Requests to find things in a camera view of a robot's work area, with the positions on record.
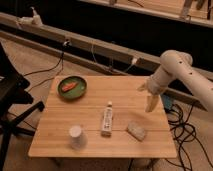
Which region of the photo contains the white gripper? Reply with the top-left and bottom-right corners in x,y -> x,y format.
137,66 -> 174,112

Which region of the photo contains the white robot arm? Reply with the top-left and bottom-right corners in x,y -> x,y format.
138,50 -> 213,112

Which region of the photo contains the blue box on floor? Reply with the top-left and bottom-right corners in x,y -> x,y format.
161,95 -> 173,110

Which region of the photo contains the beige sponge block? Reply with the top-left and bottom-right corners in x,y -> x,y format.
126,122 -> 146,141

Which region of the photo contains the wooden table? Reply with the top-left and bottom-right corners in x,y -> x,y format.
29,76 -> 177,158

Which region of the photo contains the green plate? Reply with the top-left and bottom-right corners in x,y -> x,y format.
57,76 -> 87,100

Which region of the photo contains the orange carrot piece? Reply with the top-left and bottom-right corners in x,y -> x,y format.
62,82 -> 78,92

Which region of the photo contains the white paper cup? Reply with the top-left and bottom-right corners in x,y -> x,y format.
69,125 -> 87,149

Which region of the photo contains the black office chair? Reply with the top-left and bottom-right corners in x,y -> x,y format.
0,43 -> 45,171

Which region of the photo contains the white plug on rail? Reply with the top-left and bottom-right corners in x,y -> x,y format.
131,58 -> 138,65

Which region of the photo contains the black cable bundle right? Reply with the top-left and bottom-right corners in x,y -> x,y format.
164,103 -> 213,171

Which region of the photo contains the black cable left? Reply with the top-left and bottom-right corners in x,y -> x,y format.
23,41 -> 71,93

